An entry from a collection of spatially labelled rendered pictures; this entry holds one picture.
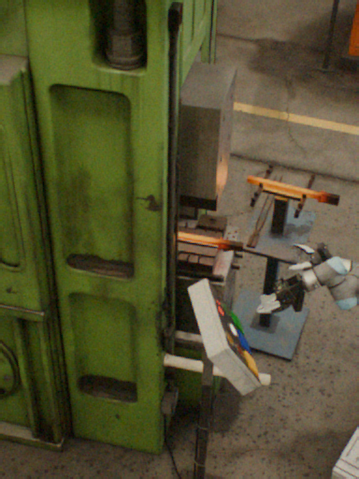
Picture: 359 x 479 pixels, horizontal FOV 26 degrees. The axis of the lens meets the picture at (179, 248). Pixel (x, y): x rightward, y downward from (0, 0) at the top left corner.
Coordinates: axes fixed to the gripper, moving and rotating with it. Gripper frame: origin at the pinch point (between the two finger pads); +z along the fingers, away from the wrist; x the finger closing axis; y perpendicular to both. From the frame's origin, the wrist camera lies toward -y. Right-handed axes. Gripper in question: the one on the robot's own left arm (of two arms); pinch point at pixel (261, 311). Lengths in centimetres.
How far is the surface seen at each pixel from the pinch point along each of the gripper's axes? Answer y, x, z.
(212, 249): -2.0, -44.1, 10.3
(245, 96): -135, -315, -23
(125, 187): 63, -25, 17
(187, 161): 51, -36, -4
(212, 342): 22.5, 21.9, 15.3
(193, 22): 89, -53, -31
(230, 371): 10.3, 26.9, 15.8
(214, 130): 60, -32, -19
